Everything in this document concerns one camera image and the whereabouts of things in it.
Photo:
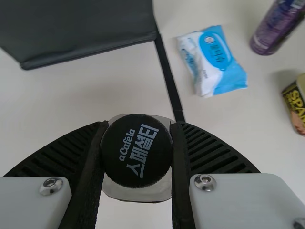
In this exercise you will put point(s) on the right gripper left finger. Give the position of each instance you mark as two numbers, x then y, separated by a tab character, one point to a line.
57	152

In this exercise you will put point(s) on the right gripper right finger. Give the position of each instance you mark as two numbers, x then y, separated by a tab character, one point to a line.
209	152

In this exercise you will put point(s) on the dark coffee bottle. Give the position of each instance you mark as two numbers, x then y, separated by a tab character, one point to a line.
135	150

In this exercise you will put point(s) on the black strip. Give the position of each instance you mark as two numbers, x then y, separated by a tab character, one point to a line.
168	76

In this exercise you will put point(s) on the blue white wet wipes pack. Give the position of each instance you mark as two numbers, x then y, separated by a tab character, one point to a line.
212	62

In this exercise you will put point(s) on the rectangular tin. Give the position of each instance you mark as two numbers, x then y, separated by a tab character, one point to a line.
296	107

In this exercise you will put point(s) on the purple can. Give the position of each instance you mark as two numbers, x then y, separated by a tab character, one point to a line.
276	26

